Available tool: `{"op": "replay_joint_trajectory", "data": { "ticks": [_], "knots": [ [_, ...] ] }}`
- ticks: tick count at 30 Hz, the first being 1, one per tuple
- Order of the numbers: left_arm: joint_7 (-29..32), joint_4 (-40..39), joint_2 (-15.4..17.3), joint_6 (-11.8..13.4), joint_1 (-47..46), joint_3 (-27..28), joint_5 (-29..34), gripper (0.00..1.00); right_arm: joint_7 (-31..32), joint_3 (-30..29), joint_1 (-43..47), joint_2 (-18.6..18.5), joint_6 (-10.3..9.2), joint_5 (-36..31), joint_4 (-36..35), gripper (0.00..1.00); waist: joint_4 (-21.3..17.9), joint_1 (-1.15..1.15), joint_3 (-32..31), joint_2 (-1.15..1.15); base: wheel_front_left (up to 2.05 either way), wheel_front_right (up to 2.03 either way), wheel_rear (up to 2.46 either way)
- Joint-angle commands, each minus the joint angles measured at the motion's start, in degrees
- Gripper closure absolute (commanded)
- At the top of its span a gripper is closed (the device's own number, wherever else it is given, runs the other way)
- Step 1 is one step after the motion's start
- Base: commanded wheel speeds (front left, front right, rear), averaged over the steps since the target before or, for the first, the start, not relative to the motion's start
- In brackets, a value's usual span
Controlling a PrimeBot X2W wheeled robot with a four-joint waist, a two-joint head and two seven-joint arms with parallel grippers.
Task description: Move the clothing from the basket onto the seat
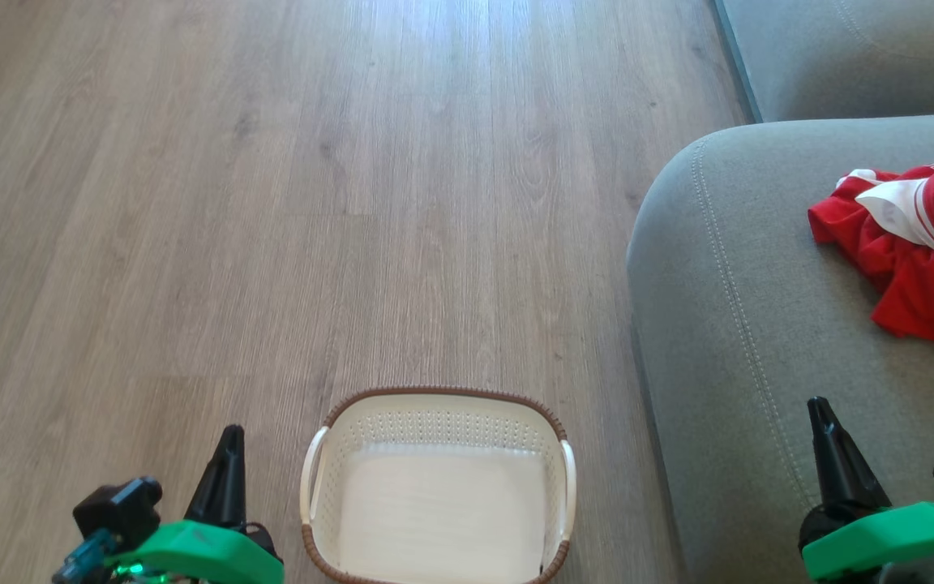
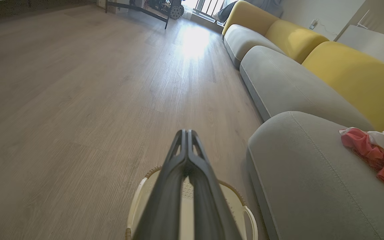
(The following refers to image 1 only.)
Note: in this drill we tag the plain red garment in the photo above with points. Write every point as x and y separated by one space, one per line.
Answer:
913 284

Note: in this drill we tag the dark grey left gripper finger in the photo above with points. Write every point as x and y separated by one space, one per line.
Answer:
221 483

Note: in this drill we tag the grey sofa section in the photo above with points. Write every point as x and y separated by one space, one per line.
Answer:
864 53

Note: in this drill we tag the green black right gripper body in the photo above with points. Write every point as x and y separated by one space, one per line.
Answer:
889 539

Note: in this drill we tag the white basket with brown rim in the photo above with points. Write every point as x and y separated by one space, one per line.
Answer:
439 495

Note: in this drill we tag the teal left camera connector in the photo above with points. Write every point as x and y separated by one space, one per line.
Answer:
82 564

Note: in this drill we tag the dark left wrist camera box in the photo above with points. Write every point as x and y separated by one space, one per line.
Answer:
118 507

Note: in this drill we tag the grey sofa seat cushion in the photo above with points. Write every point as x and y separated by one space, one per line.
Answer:
759 324

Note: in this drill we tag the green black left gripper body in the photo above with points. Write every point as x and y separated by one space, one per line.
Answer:
203 556

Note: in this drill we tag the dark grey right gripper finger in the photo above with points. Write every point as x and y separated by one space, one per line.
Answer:
844 466

